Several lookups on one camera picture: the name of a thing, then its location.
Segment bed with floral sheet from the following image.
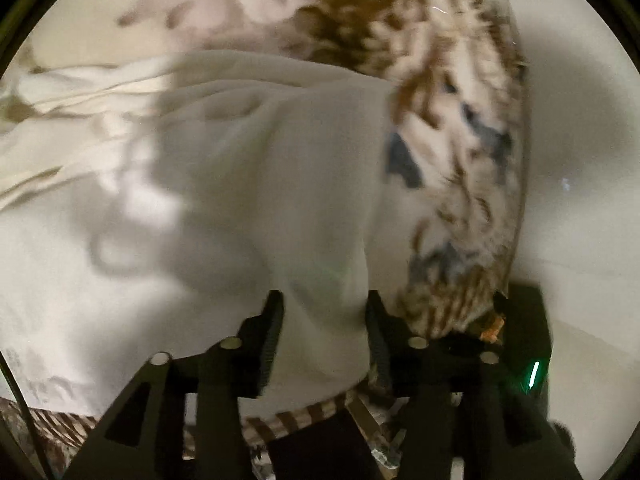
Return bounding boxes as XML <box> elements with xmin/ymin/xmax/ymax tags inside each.
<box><xmin>0</xmin><ymin>0</ymin><xmax>531</xmax><ymax>466</ymax></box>

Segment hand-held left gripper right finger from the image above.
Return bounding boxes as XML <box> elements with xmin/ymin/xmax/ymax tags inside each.
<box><xmin>365</xmin><ymin>290</ymin><xmax>583</xmax><ymax>480</ymax></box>

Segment white pants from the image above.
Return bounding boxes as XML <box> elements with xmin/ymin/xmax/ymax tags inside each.
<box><xmin>0</xmin><ymin>50</ymin><xmax>396</xmax><ymax>421</ymax></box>

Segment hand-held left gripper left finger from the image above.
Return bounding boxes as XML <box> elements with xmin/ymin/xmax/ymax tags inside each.
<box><xmin>62</xmin><ymin>290</ymin><xmax>286</xmax><ymax>480</ymax></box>

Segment white headboard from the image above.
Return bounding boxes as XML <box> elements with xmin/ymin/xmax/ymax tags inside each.
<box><xmin>500</xmin><ymin>0</ymin><xmax>633</xmax><ymax>341</ymax></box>

